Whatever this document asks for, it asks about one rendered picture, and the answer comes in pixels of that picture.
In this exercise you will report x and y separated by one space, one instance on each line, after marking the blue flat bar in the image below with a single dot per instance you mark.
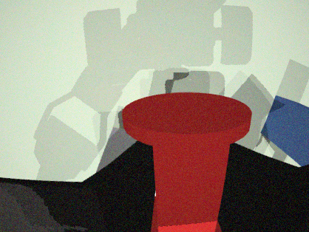
287 126

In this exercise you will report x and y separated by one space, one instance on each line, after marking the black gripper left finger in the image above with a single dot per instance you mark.
118 198

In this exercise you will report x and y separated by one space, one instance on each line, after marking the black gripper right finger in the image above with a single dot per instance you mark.
262 194

